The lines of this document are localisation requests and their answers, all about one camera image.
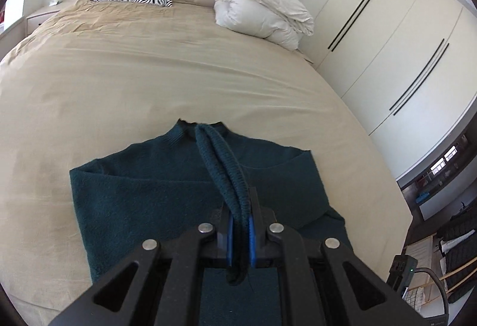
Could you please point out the white wardrobe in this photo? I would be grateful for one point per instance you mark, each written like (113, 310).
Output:
(395, 50)

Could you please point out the black clothes on rack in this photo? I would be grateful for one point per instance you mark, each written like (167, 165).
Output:
(459, 255)

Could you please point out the beige bed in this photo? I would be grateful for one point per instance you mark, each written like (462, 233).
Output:
(149, 80)

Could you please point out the folded white duvet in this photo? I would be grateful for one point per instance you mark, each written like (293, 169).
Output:
(261, 5)

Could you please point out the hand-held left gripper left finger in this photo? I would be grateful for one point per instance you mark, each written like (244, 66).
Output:
(229, 242)

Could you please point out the black power strip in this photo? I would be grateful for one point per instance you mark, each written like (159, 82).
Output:
(401, 270)

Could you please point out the dark teal knit sweater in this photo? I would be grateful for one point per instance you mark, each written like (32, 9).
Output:
(149, 191)

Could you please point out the white bedside table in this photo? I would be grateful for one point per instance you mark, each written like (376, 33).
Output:
(39, 16)

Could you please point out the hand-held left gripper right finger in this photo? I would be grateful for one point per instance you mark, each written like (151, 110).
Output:
(252, 242)

